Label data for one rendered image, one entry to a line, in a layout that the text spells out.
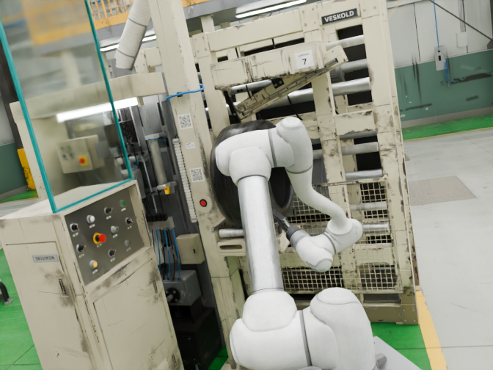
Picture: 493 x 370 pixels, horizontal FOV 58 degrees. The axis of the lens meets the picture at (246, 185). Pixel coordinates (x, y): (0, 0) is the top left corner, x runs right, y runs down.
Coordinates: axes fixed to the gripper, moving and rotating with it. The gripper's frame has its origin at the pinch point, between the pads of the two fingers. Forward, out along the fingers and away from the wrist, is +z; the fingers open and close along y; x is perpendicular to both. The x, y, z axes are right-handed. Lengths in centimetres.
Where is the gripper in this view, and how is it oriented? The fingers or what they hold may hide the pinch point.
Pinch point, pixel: (274, 213)
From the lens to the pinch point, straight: 212.2
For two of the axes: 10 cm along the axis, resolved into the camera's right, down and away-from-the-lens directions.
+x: 8.2, -5.5, 1.6
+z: -4.6, -4.6, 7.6
